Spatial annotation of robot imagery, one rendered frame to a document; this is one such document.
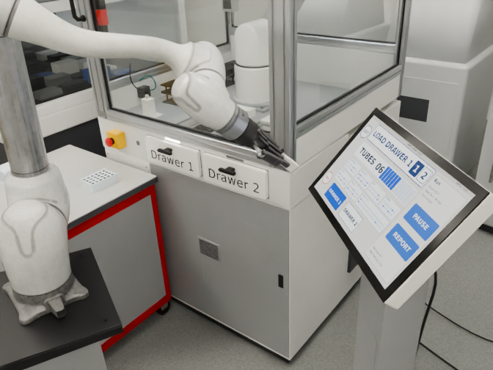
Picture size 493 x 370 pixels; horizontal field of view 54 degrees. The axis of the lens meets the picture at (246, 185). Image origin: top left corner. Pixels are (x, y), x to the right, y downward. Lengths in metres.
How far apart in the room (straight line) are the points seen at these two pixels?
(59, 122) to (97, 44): 1.42
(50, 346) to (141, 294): 1.00
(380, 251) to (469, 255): 1.87
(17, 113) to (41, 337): 0.57
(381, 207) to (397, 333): 0.41
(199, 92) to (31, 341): 0.74
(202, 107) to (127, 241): 1.01
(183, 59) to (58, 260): 0.61
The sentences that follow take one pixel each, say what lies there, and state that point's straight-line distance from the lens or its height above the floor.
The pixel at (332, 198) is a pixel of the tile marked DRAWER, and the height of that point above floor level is 1.00.
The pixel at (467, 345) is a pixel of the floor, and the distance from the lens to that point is 2.46.
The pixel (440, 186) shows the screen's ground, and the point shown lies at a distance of 1.13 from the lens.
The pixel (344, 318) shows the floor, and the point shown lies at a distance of 2.45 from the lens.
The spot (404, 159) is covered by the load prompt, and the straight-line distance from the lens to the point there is 1.25.
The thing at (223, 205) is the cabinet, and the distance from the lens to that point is 1.89.
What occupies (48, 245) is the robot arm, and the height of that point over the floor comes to 0.99.
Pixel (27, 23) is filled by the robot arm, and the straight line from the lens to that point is 1.16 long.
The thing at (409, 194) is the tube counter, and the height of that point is 1.12.
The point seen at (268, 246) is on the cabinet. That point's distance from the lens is 1.84.
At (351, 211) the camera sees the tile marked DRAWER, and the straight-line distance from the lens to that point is 1.28.
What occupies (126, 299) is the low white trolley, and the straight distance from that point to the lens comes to 2.23.
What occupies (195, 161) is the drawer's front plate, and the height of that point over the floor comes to 0.89.
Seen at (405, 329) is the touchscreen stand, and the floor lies 0.67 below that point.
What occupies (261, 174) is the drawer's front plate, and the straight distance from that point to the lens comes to 1.67.
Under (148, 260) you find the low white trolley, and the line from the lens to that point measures 2.22.
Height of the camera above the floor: 1.68
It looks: 28 degrees down
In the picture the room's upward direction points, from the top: 3 degrees counter-clockwise
